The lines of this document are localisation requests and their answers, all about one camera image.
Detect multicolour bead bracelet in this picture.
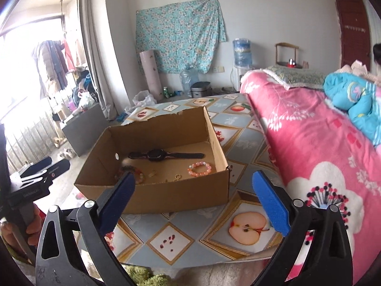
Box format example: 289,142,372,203
114,165,147,185

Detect black smart watch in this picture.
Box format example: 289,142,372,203
128,149,205,162

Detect pink bead bracelet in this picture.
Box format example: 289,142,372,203
187,160,213,177

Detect person's left hand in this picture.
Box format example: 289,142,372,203
1,204,42,258

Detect grey storage box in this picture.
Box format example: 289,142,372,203
61,103,109,156

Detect fruit-print tablecloth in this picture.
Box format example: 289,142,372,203
59,92,287,267

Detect pink floral blanket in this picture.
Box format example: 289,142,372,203
240,70,380,281

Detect hanging clothes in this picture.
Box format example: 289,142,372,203
32,40,99,125

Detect white plastic bag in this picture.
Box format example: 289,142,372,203
125,90,157,115

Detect grey curtain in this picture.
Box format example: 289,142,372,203
77,0,118,121

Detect brown cardboard box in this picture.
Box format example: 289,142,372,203
75,107,230,214

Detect green drink can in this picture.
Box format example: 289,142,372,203
163,87,170,99

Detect pink rolled mat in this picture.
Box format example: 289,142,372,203
140,50,164,101

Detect blue padded jacket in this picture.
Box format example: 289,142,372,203
323,72,380,147

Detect grey patterned pillow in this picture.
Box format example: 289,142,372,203
262,65,326,90

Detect black rice cooker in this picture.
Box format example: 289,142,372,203
190,81,212,98

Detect white water dispenser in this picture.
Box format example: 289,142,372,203
230,65,253,92

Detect blue water bottle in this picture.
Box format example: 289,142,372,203
232,38,252,68

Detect wooden chair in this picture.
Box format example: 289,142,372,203
275,42,301,68

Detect person with black hair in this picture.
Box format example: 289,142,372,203
373,43,381,76

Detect dark red door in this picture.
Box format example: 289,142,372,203
335,0,371,70

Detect turquoise floral wall cloth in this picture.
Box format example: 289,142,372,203
136,0,227,74

